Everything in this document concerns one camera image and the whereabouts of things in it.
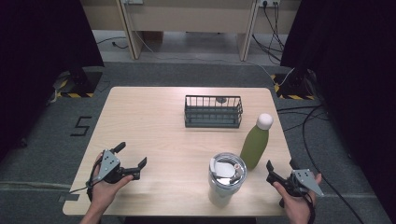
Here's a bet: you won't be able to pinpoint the beige wooden desk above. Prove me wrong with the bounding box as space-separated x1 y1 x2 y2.
79 0 302 62

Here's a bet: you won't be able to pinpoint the green bottle with white cap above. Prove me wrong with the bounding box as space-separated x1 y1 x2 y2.
239 112 275 171

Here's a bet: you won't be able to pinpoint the black curtain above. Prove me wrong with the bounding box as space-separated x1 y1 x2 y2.
279 0 396 220
0 0 106 162

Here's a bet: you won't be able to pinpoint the black cables at power strip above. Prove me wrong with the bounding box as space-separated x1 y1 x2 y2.
251 2 286 63

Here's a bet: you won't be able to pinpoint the person's right hand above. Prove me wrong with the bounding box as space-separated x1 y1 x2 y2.
272 172 323 224

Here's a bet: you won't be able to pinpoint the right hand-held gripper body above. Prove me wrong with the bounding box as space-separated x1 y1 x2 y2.
281 168 325 199

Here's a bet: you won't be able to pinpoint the white tumbler with clear lid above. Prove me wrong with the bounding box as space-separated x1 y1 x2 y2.
207 151 248 209

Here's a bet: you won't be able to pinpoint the black floor cable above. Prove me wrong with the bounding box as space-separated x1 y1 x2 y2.
95 35 129 50

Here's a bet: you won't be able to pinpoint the black stand base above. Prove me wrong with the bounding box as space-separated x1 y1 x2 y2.
60 66 104 95
275 68 316 98

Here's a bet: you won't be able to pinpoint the person's left hand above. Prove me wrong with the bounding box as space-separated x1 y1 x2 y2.
90 151 135 213

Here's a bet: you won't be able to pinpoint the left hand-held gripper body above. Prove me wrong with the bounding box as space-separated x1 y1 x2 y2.
92 148 126 185

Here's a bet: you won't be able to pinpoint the black wire basket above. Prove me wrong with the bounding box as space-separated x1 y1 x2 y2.
184 94 244 129

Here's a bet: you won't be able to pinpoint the black gripper strap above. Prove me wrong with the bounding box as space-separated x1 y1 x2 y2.
86 159 104 203
278 191 317 224

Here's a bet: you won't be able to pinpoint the black floor cables bundle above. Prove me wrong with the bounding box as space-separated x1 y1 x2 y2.
276 105 366 224

